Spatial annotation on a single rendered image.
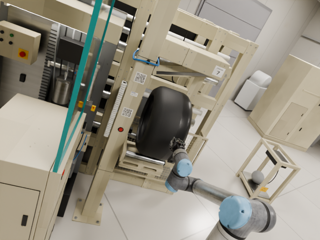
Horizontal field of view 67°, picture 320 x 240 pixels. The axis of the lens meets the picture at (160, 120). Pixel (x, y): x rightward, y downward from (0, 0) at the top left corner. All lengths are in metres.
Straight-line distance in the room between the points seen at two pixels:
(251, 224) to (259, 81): 7.11
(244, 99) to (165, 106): 6.44
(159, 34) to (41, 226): 1.27
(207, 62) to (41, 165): 1.43
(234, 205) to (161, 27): 1.15
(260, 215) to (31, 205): 0.97
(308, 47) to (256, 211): 8.74
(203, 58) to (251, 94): 6.01
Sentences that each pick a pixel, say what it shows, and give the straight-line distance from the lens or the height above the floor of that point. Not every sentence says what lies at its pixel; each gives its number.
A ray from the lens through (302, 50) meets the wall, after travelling 9.58.
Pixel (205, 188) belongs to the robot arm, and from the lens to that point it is 1.38.
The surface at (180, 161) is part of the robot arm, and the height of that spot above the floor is 1.32.
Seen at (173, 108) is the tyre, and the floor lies 1.41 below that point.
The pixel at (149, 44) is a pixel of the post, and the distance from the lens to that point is 1.67.
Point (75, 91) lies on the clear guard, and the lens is 0.90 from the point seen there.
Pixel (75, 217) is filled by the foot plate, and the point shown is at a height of 0.02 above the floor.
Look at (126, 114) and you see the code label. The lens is 1.85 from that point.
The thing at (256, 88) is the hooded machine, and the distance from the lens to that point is 7.89.
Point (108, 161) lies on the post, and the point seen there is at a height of 0.72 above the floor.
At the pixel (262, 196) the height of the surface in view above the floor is 0.13.
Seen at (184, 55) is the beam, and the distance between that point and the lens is 1.98.
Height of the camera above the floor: 2.06
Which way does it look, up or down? 26 degrees down
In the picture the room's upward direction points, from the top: 25 degrees clockwise
